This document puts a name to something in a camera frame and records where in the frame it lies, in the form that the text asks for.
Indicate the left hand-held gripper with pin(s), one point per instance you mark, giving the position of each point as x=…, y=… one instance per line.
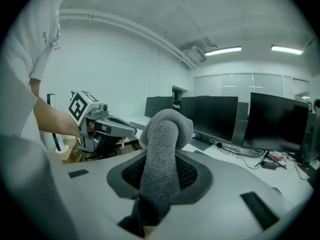
x=97, y=111

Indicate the white ceiling pipes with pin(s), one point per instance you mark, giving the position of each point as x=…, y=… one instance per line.
x=125, y=21

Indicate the cardboard box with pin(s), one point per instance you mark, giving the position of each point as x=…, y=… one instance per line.
x=73, y=154

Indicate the person in white shirt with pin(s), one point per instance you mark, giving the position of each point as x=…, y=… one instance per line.
x=30, y=34

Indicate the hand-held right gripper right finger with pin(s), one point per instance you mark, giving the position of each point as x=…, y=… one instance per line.
x=193, y=179

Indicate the person's left forearm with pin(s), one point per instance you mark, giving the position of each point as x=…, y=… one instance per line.
x=55, y=120

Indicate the person's left hand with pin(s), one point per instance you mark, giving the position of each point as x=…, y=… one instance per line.
x=98, y=128

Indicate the ceiling strip light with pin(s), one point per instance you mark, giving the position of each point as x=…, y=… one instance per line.
x=222, y=51
x=287, y=50

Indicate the ceiling air conditioner unit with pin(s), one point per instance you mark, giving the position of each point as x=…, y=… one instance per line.
x=199, y=54

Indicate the black power adapter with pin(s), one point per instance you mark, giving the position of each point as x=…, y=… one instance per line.
x=269, y=165

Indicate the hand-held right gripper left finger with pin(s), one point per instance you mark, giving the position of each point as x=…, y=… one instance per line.
x=130, y=181

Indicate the black keyboard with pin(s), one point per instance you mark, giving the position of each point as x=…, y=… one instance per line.
x=138, y=125

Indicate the black monitor with thin-legged stand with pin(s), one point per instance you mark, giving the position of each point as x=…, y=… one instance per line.
x=275, y=121

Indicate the frosted glass partition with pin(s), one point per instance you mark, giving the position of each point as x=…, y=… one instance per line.
x=237, y=84

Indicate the black monitor with flat base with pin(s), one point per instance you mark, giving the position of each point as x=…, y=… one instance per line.
x=210, y=116

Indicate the pink packet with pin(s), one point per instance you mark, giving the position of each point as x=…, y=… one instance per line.
x=276, y=155

